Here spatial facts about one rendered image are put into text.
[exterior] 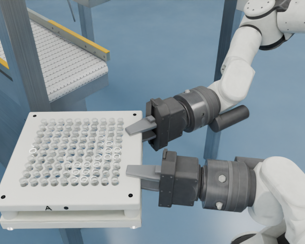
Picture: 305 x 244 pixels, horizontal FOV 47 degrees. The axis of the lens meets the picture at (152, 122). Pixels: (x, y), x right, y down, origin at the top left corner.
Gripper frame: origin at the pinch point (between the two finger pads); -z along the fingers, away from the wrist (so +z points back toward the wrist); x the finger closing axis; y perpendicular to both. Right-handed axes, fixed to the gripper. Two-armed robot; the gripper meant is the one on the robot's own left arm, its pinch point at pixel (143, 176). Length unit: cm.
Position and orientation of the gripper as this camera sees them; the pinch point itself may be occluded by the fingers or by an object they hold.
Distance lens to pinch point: 64.5
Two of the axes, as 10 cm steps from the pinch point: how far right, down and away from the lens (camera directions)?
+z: 9.9, 0.9, -0.6
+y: 1.0, -6.5, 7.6
